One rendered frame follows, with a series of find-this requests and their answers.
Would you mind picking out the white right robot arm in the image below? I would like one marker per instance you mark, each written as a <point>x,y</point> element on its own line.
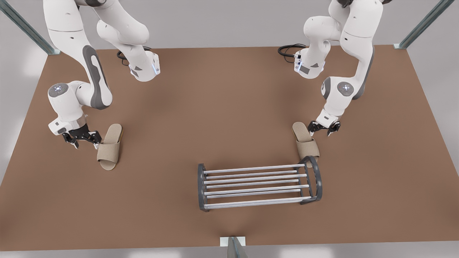
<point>71,96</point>

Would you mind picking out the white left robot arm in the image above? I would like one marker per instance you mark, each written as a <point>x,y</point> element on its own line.
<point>353,39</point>

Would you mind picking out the grey metal shoe rack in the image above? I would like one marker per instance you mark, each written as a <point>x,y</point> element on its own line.
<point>256,186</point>

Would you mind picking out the beige open-toe slipper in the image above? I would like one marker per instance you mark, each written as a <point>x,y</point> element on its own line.
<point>306,145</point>
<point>109,150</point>

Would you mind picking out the silver frame post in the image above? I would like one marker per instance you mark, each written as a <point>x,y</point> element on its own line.
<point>233,248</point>
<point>423,25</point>
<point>25,27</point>

